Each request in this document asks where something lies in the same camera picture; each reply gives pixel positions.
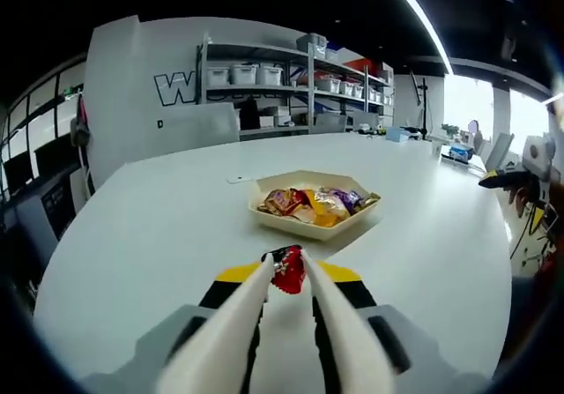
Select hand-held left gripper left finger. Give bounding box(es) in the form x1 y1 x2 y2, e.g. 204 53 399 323
78 260 268 394

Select cream hexagonal container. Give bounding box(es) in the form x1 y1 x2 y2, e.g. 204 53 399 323
248 169 382 242

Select grey storage bin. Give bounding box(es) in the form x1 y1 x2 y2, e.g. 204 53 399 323
295 32 329 58

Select cream food tongs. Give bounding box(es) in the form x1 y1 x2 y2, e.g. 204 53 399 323
156 247 397 394

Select dark cabinet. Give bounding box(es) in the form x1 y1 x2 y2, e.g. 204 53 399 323
17 167 89 245

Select red food packet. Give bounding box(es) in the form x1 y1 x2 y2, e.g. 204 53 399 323
263 243 308 296

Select person's red shirt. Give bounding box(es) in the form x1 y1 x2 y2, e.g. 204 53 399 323
535 252 564 280

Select black backpack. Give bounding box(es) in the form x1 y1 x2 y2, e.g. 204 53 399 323
240 96 261 129

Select translucent grey chair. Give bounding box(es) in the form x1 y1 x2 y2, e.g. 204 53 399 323
156 102 241 145
314 112 348 134
483 132 516 171

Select grey metal shelf rack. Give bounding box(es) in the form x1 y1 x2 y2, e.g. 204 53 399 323
197 41 315 138
308 43 394 126

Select stack of white boxes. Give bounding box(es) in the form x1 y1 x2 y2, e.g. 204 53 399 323
259 105 293 129

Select black stand pole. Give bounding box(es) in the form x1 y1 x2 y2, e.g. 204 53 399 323
410 71 431 139

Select pile of food packets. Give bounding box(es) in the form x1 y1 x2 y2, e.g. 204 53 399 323
256 185 381 228

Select black monitor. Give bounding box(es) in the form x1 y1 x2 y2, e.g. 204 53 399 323
4 151 34 192
33 131 74 175

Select row of small white bins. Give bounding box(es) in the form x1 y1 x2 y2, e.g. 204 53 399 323
315 76 393 105

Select person's dark trousers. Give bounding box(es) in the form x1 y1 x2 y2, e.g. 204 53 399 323
501 274 564 368

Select white storage bin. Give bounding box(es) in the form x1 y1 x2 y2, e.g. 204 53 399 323
229 63 259 86
256 64 284 87
205 65 231 87

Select person's right hand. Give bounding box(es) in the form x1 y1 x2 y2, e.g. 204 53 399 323
506 183 537 219

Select blue tissue pack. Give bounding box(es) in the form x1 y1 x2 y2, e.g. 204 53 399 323
448 143 475 160

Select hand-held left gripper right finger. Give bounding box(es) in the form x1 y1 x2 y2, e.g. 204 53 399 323
310 260 490 394

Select hanging pink grey bag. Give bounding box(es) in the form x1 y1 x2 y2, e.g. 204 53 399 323
70 93 93 146

